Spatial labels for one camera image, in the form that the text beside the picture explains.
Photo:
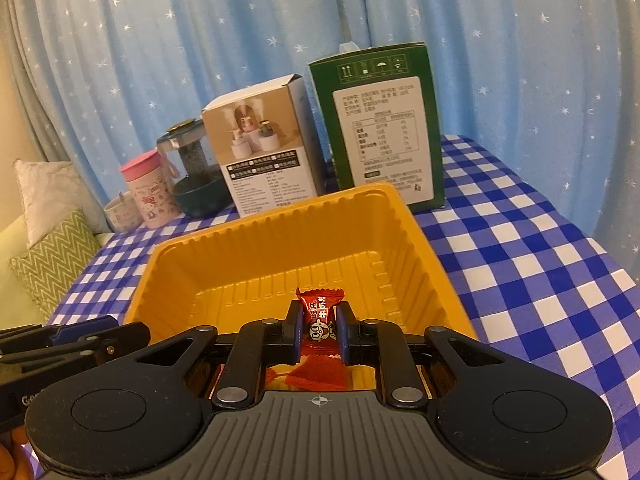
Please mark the blue white checkered tablecloth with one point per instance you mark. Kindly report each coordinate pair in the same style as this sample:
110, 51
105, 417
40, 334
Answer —
525, 260

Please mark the green cardboard box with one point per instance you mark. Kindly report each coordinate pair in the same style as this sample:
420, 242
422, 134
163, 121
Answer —
380, 125

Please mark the grey star curtain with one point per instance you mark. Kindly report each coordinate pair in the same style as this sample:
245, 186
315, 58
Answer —
40, 85

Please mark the pale yellow sofa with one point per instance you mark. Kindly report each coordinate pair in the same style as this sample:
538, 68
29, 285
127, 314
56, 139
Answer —
15, 245

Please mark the red candy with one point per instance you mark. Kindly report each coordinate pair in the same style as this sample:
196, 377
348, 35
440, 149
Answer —
320, 310

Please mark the white pillow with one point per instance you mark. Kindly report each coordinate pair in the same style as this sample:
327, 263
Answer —
50, 195

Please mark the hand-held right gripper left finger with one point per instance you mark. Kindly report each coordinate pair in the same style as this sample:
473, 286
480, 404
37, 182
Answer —
295, 332

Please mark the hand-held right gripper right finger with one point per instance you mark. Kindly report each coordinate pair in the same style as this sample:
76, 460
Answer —
344, 332

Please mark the pink cartoon cup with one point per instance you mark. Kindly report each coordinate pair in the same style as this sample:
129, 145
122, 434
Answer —
147, 195

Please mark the green zigzag pillow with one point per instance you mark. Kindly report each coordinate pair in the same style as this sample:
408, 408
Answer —
55, 265

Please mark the dark green glass jar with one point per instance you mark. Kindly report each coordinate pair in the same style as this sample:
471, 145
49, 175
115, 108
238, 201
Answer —
200, 195

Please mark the white ceramic mug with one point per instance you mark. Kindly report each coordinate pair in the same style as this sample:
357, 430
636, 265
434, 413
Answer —
122, 216

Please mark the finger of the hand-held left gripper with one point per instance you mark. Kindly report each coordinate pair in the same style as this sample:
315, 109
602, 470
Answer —
117, 342
85, 327

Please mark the yellow plastic tray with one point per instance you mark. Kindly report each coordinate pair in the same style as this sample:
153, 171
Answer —
250, 260

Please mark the red snack packet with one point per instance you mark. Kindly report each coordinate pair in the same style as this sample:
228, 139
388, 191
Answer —
320, 376

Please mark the blue star curtain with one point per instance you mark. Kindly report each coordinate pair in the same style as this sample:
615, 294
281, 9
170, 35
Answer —
200, 35

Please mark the white cardboard box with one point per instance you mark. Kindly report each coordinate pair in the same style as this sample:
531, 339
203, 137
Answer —
260, 160

